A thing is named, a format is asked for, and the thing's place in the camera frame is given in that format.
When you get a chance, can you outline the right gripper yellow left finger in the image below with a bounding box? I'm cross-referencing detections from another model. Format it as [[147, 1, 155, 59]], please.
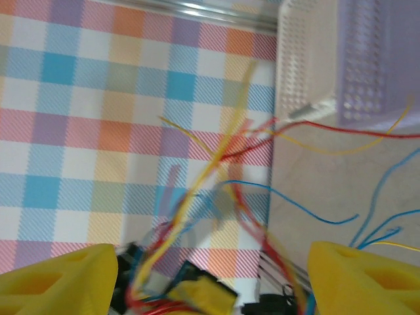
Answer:
[[0, 243, 119, 315]]

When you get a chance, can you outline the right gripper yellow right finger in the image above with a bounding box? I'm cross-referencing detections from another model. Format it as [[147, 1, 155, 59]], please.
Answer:
[[310, 241, 420, 315]]

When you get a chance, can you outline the white perforated plastic basket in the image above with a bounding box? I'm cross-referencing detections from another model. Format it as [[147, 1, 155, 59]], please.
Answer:
[[274, 0, 339, 124]]

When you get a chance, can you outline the purple perforated plastic basket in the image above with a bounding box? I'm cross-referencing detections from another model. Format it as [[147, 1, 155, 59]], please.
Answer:
[[334, 0, 420, 129]]

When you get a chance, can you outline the aluminium frame post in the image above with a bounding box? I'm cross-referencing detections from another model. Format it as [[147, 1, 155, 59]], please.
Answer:
[[169, 0, 280, 33]]

